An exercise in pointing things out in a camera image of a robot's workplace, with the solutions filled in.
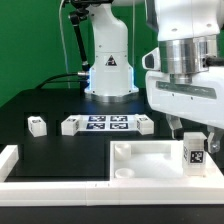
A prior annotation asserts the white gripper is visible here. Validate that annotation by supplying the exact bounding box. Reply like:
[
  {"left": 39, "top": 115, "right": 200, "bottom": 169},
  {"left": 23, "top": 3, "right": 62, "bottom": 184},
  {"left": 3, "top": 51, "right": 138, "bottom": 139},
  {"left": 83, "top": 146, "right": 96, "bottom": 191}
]
[{"left": 142, "top": 48, "right": 224, "bottom": 154}]

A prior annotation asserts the white square tabletop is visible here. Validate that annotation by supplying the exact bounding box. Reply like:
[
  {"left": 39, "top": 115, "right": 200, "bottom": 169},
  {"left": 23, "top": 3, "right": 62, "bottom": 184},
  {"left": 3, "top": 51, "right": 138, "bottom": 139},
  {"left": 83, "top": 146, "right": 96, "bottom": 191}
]
[{"left": 110, "top": 140, "right": 223, "bottom": 179}]

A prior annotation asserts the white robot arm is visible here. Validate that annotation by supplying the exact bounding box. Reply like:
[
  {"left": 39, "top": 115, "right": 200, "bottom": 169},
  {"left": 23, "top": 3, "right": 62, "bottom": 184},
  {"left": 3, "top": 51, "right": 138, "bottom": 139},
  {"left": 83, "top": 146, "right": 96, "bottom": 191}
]
[{"left": 85, "top": 0, "right": 224, "bottom": 153}]

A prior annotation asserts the white U-shaped obstacle fence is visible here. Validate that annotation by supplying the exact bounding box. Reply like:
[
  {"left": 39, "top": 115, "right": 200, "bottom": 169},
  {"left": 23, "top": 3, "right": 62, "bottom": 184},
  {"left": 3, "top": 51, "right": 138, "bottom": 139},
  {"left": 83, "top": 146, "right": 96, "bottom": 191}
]
[{"left": 0, "top": 145, "right": 224, "bottom": 206}]

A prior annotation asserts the AprilTag marker sheet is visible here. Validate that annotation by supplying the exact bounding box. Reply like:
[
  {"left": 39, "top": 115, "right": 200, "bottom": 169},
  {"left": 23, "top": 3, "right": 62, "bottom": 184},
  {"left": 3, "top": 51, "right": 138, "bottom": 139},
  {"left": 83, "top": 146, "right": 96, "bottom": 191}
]
[{"left": 79, "top": 115, "right": 136, "bottom": 132}]

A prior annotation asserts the black cable on table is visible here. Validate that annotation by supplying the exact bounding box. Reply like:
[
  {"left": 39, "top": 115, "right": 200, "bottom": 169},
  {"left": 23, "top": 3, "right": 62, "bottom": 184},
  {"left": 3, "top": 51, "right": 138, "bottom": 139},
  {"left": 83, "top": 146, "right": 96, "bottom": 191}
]
[{"left": 35, "top": 71, "right": 90, "bottom": 90}]

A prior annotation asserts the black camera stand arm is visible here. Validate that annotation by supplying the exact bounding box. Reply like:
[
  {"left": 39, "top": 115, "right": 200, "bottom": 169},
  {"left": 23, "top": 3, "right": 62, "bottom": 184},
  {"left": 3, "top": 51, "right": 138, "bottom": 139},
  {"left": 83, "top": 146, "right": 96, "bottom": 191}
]
[{"left": 59, "top": 0, "right": 113, "bottom": 71}]

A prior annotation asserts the white hanging cable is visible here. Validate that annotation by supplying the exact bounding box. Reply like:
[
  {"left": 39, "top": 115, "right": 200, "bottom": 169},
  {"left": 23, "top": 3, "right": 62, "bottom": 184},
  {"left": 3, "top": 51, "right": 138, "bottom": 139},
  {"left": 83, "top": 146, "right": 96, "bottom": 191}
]
[{"left": 58, "top": 0, "right": 72, "bottom": 90}]

